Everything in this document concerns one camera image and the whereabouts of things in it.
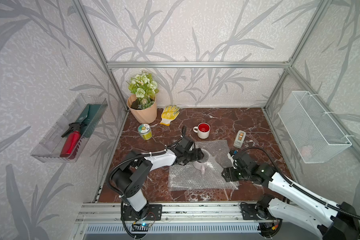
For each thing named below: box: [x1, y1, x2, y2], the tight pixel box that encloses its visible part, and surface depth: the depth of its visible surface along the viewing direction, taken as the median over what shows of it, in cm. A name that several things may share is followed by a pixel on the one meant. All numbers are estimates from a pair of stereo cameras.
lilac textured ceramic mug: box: [193, 149, 210, 175], surface depth 84 cm
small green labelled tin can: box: [137, 123, 153, 141], surface depth 101 cm
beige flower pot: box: [126, 94, 158, 124], surface depth 102 cm
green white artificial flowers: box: [128, 71, 159, 110], surface depth 98 cm
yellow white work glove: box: [160, 105, 180, 126], surface depth 118 cm
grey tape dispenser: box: [233, 130, 247, 149], surface depth 101 cm
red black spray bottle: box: [59, 122, 83, 158], surface depth 61 cm
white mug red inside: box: [193, 122, 211, 139], surface depth 103 cm
